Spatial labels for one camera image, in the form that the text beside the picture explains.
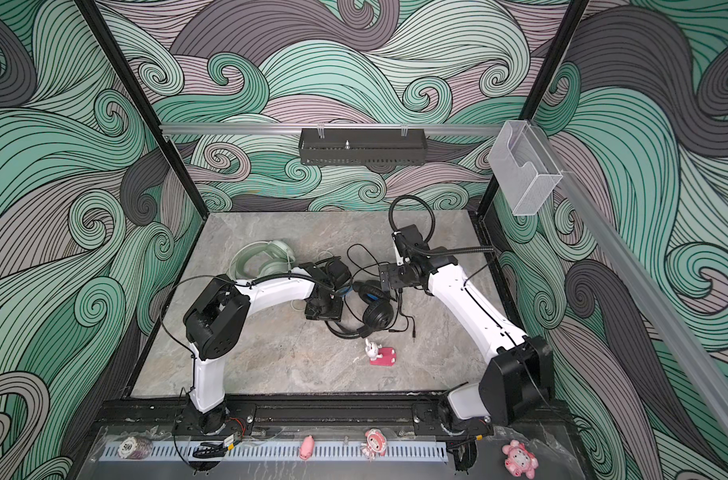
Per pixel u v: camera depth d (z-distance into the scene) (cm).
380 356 79
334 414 76
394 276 73
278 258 99
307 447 69
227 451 70
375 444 67
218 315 54
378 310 83
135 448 65
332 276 75
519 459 65
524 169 78
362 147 96
